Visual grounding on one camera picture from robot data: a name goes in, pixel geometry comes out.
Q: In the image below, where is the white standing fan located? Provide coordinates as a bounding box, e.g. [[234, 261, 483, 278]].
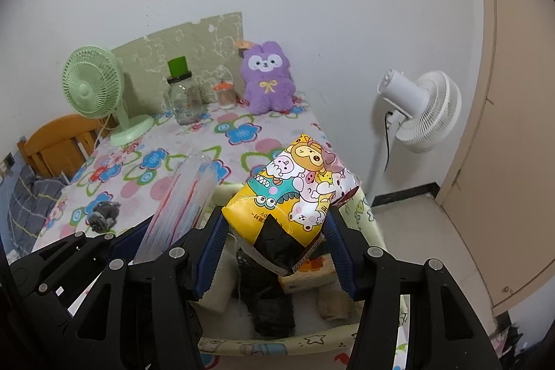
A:
[[366, 69, 462, 208]]

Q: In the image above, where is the glass jar with green lid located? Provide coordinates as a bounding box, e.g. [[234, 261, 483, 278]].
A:
[[164, 57, 204, 124]]

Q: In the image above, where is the green desk fan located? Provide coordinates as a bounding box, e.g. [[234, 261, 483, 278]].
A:
[[62, 46, 155, 146]]

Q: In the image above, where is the small jar with orange lid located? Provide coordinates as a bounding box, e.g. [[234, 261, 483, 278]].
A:
[[212, 80, 237, 110]]

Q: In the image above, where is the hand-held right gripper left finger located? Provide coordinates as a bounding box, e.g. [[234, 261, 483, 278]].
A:
[[56, 207, 227, 370]]

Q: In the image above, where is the grey plaid bedding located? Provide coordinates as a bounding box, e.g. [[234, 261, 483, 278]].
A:
[[0, 171, 66, 253]]

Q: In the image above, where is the yellow fabric storage box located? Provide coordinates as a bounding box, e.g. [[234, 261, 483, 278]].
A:
[[197, 179, 410, 370]]

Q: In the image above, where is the clutter pile by door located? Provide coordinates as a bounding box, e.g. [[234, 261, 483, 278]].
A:
[[492, 324, 528, 359]]

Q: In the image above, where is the white desk fan cable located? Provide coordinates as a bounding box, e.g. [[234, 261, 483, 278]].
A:
[[96, 118, 117, 142]]

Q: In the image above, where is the green patterned wall sheet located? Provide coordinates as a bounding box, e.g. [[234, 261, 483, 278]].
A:
[[112, 11, 244, 116]]

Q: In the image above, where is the purple plush toy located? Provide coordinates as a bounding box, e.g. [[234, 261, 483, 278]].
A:
[[239, 41, 296, 115]]

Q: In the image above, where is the clear zip bag pack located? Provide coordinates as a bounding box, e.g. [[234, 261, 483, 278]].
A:
[[132, 155, 217, 267]]

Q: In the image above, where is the black standing fan cable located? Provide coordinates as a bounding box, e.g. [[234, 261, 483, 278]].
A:
[[383, 111, 394, 172]]

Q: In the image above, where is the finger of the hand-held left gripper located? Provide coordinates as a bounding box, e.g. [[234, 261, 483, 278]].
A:
[[9, 215, 153, 332]]

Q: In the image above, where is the white tissue pack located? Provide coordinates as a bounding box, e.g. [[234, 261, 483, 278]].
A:
[[277, 255, 338, 295]]

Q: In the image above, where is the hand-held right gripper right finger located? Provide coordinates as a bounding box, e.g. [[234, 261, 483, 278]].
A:
[[325, 215, 497, 370]]

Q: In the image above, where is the beige roll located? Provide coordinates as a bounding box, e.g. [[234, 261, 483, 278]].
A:
[[318, 285, 355, 321]]

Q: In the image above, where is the wooden chair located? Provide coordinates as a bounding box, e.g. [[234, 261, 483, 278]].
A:
[[17, 114, 118, 180]]

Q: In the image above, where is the yellow cartoon printed bag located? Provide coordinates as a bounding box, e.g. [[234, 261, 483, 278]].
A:
[[222, 133, 360, 263]]

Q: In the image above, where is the beige door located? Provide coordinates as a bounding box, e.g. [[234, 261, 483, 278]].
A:
[[438, 0, 555, 315]]

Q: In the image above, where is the small dark grey object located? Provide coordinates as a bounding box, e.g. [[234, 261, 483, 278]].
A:
[[88, 201, 122, 232]]

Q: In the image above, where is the floral tablecloth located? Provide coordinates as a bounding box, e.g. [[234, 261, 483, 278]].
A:
[[32, 99, 348, 253]]

